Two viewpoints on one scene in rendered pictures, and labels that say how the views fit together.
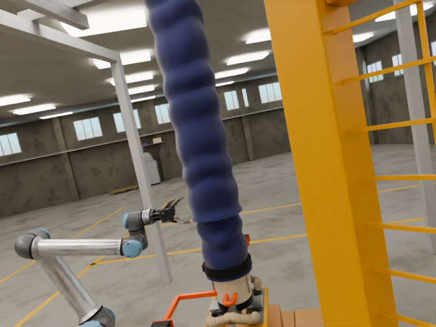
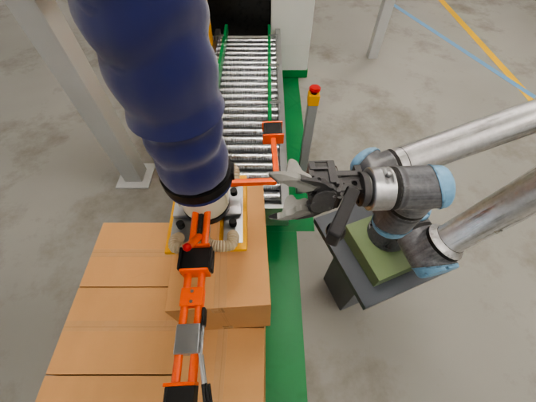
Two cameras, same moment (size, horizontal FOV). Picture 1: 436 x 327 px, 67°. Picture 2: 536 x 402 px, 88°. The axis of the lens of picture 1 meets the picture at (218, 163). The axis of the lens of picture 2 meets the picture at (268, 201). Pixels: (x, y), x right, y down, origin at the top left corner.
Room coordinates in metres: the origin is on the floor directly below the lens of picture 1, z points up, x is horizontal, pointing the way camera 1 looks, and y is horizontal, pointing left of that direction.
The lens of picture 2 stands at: (2.11, 0.14, 2.04)
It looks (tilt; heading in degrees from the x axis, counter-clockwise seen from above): 56 degrees down; 167
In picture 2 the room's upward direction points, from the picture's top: straight up
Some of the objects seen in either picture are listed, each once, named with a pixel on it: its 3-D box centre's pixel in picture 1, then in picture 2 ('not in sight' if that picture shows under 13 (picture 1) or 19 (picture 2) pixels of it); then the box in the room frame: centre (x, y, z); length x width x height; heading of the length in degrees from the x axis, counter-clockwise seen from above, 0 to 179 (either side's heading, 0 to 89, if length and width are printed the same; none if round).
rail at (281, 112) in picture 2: not in sight; (280, 102); (0.07, 0.72, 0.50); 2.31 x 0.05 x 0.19; 167
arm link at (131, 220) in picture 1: (135, 219); (415, 188); (1.84, 0.52, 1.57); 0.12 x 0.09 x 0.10; 80
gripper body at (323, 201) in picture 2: (162, 214); (335, 187); (1.80, 0.36, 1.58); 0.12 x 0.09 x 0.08; 80
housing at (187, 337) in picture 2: not in sight; (188, 339); (1.95, -0.03, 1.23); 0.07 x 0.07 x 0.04; 80
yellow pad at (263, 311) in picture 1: (256, 304); (183, 210); (1.48, -0.04, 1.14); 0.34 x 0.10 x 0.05; 170
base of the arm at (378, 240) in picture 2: not in sight; (391, 228); (1.62, 0.84, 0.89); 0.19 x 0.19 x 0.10
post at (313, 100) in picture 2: not in sight; (305, 151); (0.69, 0.76, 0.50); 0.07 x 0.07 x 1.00; 77
